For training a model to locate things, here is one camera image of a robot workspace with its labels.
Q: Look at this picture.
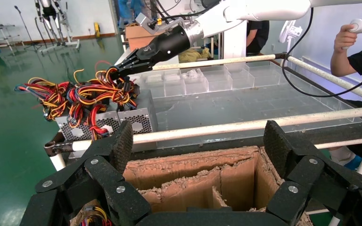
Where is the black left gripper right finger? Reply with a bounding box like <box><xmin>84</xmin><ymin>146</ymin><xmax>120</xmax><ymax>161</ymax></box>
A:
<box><xmin>263</xmin><ymin>120</ymin><xmax>362</xmax><ymax>226</ymax></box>

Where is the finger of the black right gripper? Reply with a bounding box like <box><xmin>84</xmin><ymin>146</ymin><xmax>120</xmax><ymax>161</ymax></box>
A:
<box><xmin>116</xmin><ymin>49</ymin><xmax>142</xmax><ymax>71</ymax></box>
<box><xmin>109</xmin><ymin>60</ymin><xmax>153</xmax><ymax>81</ymax></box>

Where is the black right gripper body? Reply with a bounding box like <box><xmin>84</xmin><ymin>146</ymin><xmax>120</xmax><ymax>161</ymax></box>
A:
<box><xmin>136</xmin><ymin>24</ymin><xmax>191</xmax><ymax>65</ymax></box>

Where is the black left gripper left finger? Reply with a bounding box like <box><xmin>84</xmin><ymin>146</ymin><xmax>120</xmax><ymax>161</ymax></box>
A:
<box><xmin>20</xmin><ymin>121</ymin><xmax>152</xmax><ymax>226</ymax></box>

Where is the power supply with coloured cables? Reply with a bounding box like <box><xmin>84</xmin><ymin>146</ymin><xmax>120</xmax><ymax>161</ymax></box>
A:
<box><xmin>78</xmin><ymin>206</ymin><xmax>113</xmax><ymax>226</ymax></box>
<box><xmin>72</xmin><ymin>69</ymin><xmax>154</xmax><ymax>135</ymax></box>
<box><xmin>95</xmin><ymin>61</ymin><xmax>159</xmax><ymax>133</ymax></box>

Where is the white handheld controller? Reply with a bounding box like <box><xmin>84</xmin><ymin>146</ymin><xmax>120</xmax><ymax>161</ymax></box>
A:
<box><xmin>343</xmin><ymin>18</ymin><xmax>362</xmax><ymax>50</ymax></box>

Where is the operator bare forearm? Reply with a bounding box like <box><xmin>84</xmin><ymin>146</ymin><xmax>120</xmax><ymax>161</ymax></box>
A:
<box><xmin>330</xmin><ymin>47</ymin><xmax>361</xmax><ymax>77</ymax></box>

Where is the operator bare hand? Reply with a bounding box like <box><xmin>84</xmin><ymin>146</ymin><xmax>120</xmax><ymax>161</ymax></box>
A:
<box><xmin>334</xmin><ymin>24</ymin><xmax>358</xmax><ymax>54</ymax></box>

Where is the yellow cloth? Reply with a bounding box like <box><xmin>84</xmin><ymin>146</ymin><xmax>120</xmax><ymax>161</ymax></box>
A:
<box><xmin>178</xmin><ymin>47</ymin><xmax>211</xmax><ymax>64</ymax></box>

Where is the brown cardboard box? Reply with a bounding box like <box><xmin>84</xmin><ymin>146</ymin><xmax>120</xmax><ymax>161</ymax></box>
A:
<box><xmin>124</xmin><ymin>24</ymin><xmax>158</xmax><ymax>52</ymax></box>

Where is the person in blue clothes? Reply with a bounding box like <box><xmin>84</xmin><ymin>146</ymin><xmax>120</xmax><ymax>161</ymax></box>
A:
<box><xmin>118</xmin><ymin>0</ymin><xmax>145</xmax><ymax>24</ymax></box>

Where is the white robot column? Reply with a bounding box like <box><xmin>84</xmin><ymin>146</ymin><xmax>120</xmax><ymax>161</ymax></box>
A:
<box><xmin>223</xmin><ymin>19</ymin><xmax>248</xmax><ymax>59</ymax></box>

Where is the person in black shirt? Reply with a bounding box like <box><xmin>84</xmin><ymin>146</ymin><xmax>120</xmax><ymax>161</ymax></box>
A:
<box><xmin>247</xmin><ymin>20</ymin><xmax>271</xmax><ymax>55</ymax></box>

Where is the robot on white stand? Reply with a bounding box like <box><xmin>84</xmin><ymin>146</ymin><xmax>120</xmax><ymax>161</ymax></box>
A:
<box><xmin>34</xmin><ymin>0</ymin><xmax>82</xmax><ymax>54</ymax></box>

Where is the clear acrylic compartment tray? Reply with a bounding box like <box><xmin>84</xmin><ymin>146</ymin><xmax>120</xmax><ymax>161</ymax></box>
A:
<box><xmin>128</xmin><ymin>61</ymin><xmax>362</xmax><ymax>150</ymax></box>

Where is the worn cardboard divider box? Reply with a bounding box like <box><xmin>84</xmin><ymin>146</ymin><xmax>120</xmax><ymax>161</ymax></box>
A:
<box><xmin>70</xmin><ymin>145</ymin><xmax>314</xmax><ymax>226</ymax></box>

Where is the black microphone stand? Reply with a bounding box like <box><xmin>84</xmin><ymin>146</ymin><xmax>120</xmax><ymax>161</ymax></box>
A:
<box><xmin>14</xmin><ymin>5</ymin><xmax>42</xmax><ymax>52</ymax></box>

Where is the white standing fan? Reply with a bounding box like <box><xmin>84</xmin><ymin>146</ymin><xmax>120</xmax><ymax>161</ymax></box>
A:
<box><xmin>278</xmin><ymin>20</ymin><xmax>304</xmax><ymax>44</ymax></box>

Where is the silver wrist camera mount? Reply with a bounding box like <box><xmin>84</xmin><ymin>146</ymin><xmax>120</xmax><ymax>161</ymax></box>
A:
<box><xmin>135</xmin><ymin>12</ymin><xmax>185</xmax><ymax>35</ymax></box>

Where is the black cable along right arm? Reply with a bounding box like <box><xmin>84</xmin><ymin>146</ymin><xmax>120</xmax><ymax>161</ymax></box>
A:
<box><xmin>154</xmin><ymin>0</ymin><xmax>224</xmax><ymax>23</ymax></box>

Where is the red yellow cable bundle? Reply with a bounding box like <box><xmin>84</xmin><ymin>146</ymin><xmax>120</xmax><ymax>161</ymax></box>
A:
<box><xmin>15</xmin><ymin>76</ymin><xmax>121</xmax><ymax>142</ymax></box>

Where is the hanging black right arm cable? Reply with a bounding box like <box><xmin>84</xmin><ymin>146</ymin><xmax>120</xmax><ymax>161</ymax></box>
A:
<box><xmin>281</xmin><ymin>8</ymin><xmax>362</xmax><ymax>98</ymax></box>

